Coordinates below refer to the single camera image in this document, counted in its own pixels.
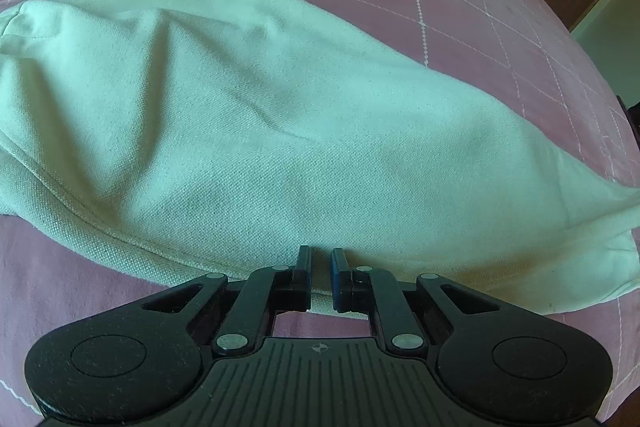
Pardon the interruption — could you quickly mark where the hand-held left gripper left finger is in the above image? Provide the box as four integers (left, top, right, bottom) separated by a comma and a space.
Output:
142, 245, 312, 356

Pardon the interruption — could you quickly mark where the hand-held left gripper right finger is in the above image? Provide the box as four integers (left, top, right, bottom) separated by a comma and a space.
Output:
331, 248, 497, 356

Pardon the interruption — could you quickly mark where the light green garment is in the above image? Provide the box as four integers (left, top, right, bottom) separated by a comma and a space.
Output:
0, 0, 640, 319

